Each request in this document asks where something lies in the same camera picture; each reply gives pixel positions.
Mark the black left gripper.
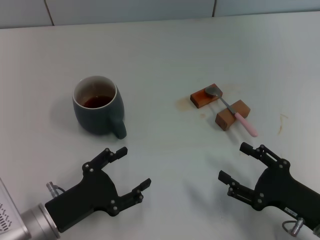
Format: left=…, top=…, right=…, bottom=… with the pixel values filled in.
left=44, top=146, right=152, bottom=233

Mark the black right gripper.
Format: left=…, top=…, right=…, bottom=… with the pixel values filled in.
left=217, top=141, right=320, bottom=228

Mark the pink handled metal spoon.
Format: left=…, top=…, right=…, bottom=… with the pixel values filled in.
left=204, top=85, right=258, bottom=138

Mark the grey ceramic cup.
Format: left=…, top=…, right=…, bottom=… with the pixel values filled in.
left=72, top=75, right=128, bottom=140

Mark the arched light wooden block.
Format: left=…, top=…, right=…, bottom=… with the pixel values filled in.
left=215, top=99, right=251, bottom=132

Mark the flat reddish wooden block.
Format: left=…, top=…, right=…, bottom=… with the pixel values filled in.
left=190, top=83, right=224, bottom=109

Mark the left gripper cable connector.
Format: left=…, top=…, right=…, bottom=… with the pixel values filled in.
left=45, top=181, right=66, bottom=200

